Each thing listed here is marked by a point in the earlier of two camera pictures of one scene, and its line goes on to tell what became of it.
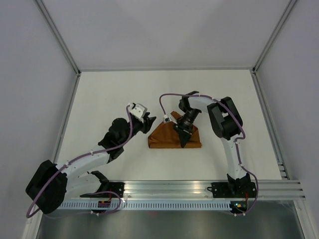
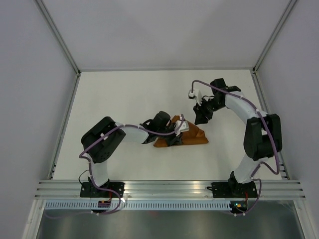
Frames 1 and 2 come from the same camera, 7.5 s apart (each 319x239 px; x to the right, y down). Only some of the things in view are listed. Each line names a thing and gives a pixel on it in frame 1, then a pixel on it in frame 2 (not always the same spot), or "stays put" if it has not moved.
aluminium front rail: x=201 y=190 stays put
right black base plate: x=226 y=190 stays put
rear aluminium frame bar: x=163 y=68 stays put
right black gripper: x=184 y=134 -> x=200 y=113
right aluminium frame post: x=290 y=6 stays put
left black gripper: x=148 y=122 -> x=175 y=140
